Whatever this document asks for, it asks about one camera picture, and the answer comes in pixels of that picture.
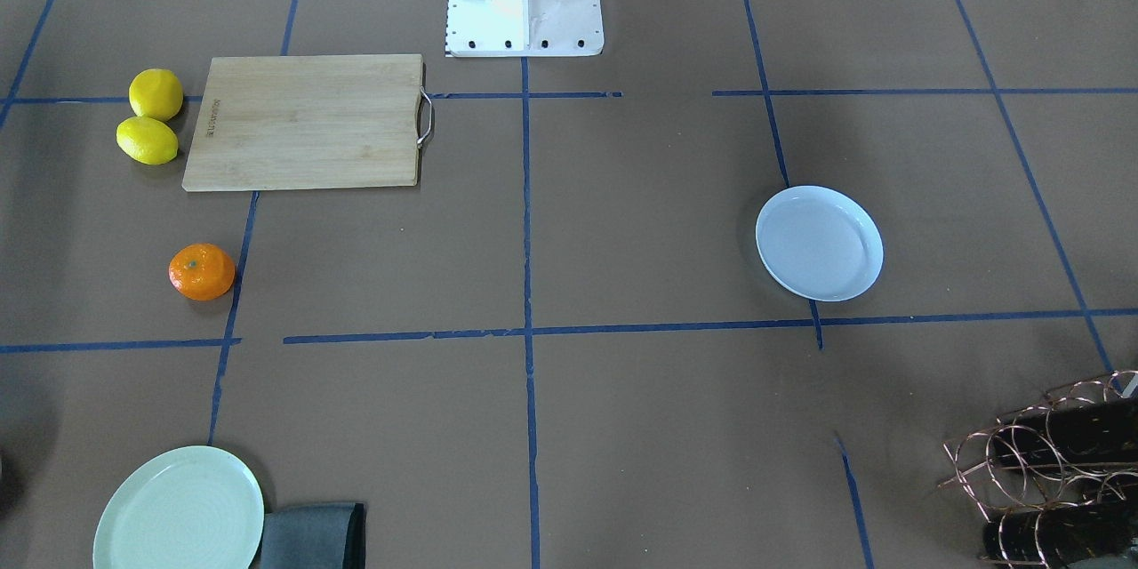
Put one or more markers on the orange mandarin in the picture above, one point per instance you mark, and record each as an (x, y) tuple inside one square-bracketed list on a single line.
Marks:
[(202, 272)]

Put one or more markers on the light blue plate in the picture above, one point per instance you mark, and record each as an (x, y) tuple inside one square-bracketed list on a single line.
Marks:
[(819, 244)]

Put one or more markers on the light green plate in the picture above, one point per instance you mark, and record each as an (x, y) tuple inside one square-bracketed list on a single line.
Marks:
[(191, 507)]

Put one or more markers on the bamboo cutting board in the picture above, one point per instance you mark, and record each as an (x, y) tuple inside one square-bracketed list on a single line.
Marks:
[(310, 122)]

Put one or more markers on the dark grey folded cloth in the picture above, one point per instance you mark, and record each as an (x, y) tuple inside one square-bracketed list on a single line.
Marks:
[(319, 535)]

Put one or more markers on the lower yellow lemon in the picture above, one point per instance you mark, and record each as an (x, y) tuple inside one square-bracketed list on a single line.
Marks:
[(146, 140)]

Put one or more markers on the yellow lemon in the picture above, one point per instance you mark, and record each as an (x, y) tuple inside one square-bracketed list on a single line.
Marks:
[(156, 93), (146, 140)]

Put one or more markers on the upper yellow lemon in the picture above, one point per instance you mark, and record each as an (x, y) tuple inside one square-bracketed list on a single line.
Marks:
[(156, 93)]

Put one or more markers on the dark wine bottle upper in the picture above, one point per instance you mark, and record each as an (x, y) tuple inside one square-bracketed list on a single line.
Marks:
[(1091, 437)]

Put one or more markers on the copper wire bottle rack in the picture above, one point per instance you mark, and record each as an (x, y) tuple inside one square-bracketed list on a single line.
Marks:
[(1055, 481)]

